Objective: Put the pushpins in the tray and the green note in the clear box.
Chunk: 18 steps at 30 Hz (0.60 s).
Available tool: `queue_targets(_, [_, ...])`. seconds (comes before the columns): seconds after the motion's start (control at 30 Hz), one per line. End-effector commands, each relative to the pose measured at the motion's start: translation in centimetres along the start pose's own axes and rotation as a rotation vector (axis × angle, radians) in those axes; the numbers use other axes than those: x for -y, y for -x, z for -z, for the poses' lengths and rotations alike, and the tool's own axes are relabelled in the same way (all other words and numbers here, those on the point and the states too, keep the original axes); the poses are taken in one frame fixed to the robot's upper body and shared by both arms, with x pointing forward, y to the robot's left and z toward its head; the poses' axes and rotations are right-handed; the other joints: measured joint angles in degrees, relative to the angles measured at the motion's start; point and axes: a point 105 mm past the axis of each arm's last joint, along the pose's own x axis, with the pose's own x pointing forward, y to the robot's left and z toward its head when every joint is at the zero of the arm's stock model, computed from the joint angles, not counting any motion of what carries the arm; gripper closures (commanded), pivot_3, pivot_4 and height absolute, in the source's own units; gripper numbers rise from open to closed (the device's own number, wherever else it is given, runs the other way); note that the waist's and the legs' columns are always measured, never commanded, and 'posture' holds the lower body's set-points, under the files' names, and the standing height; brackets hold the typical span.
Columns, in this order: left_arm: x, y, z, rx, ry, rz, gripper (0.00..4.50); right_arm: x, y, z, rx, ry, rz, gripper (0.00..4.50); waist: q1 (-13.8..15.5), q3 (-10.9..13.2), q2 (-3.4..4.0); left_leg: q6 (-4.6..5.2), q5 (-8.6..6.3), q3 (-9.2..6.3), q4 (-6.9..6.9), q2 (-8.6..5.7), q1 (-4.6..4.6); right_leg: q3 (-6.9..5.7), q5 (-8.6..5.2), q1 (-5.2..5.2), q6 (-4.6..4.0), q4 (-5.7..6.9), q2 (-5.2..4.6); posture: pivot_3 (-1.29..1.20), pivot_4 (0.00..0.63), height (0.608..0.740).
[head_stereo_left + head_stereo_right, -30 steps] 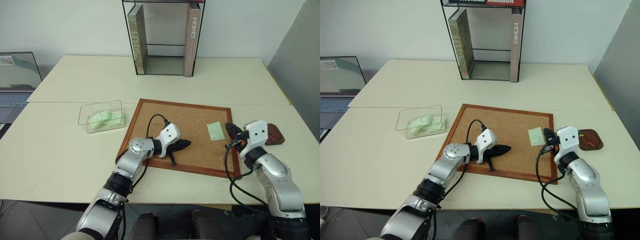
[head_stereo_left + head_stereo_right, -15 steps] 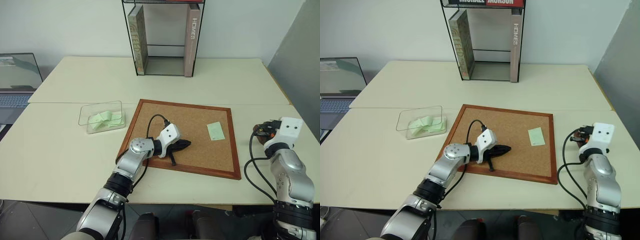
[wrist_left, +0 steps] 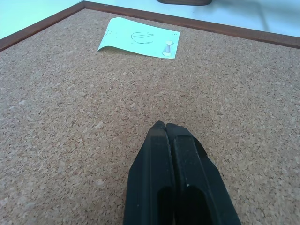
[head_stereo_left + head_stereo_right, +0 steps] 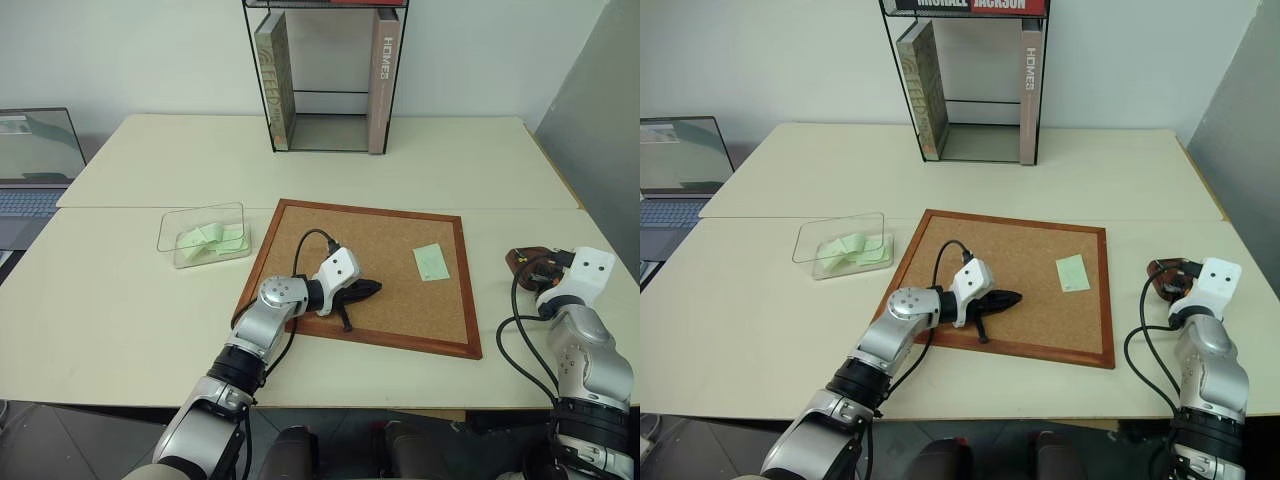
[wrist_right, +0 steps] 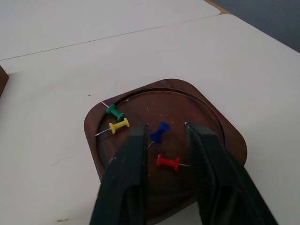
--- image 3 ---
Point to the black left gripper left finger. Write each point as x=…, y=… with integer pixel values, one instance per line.
x=150, y=173

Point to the green paper note with scribble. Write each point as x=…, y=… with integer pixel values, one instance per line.
x=138, y=38

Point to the cork board with wooden frame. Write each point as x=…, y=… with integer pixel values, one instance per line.
x=70, y=117

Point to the dark brown wooden tray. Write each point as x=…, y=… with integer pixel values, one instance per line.
x=184, y=2

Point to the white pushpin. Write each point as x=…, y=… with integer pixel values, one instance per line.
x=168, y=48

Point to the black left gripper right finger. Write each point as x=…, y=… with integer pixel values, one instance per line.
x=197, y=178

